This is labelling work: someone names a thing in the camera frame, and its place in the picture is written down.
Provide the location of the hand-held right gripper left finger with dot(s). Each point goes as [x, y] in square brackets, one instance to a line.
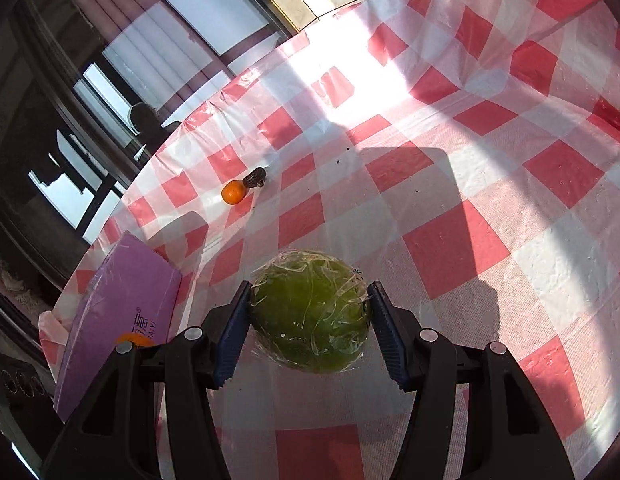
[232, 340]

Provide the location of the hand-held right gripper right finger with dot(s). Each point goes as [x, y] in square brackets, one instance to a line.
[387, 335]

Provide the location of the large green melon half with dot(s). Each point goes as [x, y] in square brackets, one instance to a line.
[310, 312]

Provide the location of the large orange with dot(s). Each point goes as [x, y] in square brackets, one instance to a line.
[137, 340]

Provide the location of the purple cardboard box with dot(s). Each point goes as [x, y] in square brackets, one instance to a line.
[115, 310]

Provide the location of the small orange tangerine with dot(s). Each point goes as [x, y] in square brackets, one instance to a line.
[233, 192]

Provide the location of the red white checkered tablecloth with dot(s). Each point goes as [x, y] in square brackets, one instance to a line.
[439, 185]

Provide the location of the dark window frame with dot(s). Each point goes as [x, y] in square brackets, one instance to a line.
[90, 85]

